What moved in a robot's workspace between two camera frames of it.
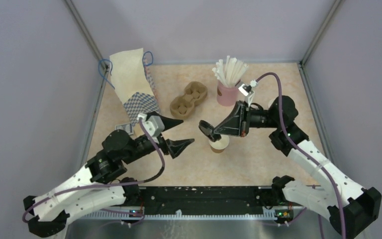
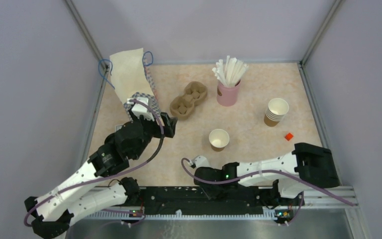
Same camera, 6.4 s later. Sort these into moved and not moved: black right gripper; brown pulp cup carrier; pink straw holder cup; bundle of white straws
Moved: black right gripper
Not moved: brown pulp cup carrier; bundle of white straws; pink straw holder cup
